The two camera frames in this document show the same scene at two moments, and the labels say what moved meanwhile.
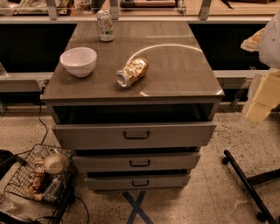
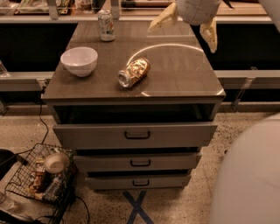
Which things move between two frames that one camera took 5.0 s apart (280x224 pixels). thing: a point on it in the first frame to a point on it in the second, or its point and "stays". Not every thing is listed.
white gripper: [271, 46] to [198, 10]
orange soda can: [131, 72] stays
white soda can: [105, 25] stays
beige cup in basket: [56, 164] stays
